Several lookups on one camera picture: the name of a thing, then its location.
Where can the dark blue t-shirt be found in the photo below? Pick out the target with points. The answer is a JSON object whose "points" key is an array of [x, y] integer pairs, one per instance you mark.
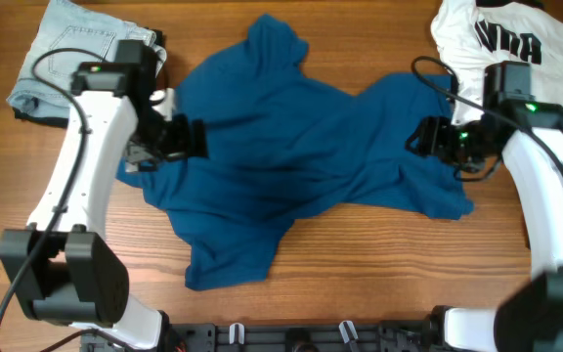
{"points": [[282, 147]]}

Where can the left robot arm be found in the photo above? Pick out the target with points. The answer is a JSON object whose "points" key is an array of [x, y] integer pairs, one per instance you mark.
{"points": [[60, 267]]}

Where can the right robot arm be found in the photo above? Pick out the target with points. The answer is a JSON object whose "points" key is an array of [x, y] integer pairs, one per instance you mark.
{"points": [[526, 136]]}

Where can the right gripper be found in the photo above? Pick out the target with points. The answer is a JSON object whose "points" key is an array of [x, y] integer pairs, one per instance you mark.
{"points": [[432, 133]]}

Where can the folded black garment under jeans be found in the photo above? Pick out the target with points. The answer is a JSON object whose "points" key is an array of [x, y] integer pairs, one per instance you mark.
{"points": [[35, 102]]}

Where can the folded light blue jeans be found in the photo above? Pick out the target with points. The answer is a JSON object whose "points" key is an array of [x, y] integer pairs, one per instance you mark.
{"points": [[61, 13]]}

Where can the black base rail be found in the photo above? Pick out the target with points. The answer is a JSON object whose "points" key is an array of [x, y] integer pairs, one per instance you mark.
{"points": [[386, 336]]}

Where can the white jersey with black lettering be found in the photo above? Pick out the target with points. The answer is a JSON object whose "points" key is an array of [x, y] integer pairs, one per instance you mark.
{"points": [[471, 35]]}

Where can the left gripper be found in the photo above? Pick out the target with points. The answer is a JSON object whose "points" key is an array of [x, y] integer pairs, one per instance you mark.
{"points": [[181, 147]]}

